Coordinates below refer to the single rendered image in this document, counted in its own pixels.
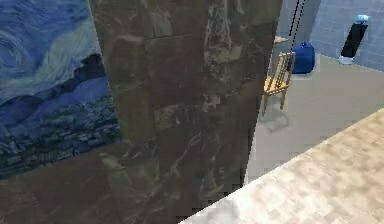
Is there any blue swirling night sky painting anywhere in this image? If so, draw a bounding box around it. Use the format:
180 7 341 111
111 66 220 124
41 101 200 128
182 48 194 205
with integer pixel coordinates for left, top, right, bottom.
0 0 122 181

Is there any thin black floor lamp pole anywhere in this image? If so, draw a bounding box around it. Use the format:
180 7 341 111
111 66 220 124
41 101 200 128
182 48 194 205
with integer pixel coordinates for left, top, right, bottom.
288 0 307 54

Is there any blue round bag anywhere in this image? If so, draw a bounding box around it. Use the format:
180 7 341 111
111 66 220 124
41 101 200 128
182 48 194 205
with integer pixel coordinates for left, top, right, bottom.
288 41 316 75

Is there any black tall cylinder white base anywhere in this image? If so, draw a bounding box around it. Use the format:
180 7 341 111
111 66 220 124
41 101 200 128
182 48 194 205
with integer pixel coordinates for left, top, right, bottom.
338 14 371 66

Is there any yellow wooden chair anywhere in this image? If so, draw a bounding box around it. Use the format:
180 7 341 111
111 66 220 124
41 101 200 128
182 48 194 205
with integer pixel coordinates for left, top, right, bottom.
261 51 297 117

